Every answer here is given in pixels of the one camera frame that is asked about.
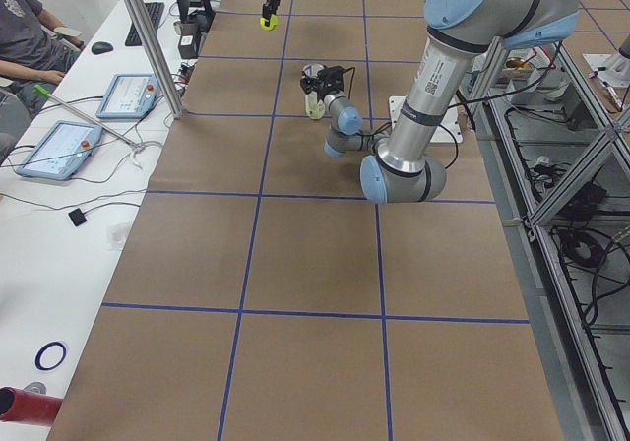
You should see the white blue tennis ball can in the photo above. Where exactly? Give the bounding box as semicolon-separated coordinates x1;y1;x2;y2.
301;63;324;104

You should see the black box on table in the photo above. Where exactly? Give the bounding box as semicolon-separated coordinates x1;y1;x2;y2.
178;22;202;60

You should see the black keyboard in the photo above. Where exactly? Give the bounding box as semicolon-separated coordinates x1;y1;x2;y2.
124;1;166;47

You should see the upper teach pendant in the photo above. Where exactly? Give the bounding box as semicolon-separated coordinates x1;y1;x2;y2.
96;74;160;121

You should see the teach pendant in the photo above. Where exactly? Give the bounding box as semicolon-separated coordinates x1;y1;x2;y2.
16;121;103;181
96;74;160;121

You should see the black computer mouse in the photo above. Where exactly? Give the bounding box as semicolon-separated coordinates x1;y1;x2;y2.
91;41;113;55

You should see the seated person grey shirt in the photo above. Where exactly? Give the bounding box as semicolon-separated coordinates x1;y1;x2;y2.
1;0;84;116

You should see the lower teach pendant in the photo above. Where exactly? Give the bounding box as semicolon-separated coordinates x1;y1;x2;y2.
16;121;103;181

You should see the small black square pad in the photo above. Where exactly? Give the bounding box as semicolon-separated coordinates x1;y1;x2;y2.
68;208;88;227

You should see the red cylinder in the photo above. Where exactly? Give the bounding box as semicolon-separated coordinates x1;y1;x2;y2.
1;387;63;426

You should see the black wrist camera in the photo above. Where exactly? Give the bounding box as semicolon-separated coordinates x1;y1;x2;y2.
318;65;348;92

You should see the black camera cable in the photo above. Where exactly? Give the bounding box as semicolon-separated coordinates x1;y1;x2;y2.
342;66;360;112

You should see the aluminium frame post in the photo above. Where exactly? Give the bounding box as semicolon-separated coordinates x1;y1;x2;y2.
123;0;183;120

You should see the blue ring on table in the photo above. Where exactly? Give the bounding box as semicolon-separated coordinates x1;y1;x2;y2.
34;341;68;371

